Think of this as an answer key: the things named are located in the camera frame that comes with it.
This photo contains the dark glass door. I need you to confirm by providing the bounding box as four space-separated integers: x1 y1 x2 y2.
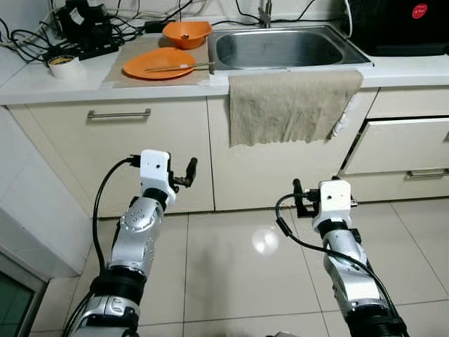
0 270 34 337

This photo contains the orange plastic bowl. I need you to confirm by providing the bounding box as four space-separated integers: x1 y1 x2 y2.
162 20 213 50

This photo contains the stainless steel sink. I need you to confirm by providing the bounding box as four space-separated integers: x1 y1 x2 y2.
208 25 374 71

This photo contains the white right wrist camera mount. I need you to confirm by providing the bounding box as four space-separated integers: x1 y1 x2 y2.
319 180 353 232

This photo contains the orange plastic plate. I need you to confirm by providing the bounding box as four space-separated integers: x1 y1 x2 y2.
122 47 197 81

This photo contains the steel faucet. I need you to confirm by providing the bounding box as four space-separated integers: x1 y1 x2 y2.
258 0 274 29

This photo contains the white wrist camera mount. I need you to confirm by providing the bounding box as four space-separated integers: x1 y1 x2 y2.
139 150 176 204
319 180 353 232

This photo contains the plain cream cabinet door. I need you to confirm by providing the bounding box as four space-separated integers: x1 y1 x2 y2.
207 88 380 211

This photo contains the black charger device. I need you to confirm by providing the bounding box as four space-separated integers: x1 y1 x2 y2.
55 0 113 43

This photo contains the beige counter mat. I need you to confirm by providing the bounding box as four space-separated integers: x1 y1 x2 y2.
102 34 232 88

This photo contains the white corrugated hose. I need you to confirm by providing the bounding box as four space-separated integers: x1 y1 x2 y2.
335 98 353 138

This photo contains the white tape roll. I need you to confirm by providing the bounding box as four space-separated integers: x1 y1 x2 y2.
47 54 83 79

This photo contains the steel drawer handle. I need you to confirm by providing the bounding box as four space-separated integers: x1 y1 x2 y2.
406 168 449 178

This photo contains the cream drawer front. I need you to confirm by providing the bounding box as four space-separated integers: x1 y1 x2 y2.
339 116 449 176
365 88 449 119
339 168 449 204

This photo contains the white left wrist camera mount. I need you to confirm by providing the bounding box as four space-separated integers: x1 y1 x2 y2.
139 150 176 204

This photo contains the black power strip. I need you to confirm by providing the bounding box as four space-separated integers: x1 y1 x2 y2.
43 41 120 62

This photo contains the black appliance with red label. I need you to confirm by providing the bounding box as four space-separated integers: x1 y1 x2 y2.
349 0 449 57

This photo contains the smooth white hose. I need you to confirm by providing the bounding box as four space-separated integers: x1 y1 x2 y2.
342 0 351 37

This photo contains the beige cloth towel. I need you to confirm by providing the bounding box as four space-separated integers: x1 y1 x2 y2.
228 69 364 147

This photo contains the steel cabinet bar handle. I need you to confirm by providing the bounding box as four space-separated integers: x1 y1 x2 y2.
87 108 152 120

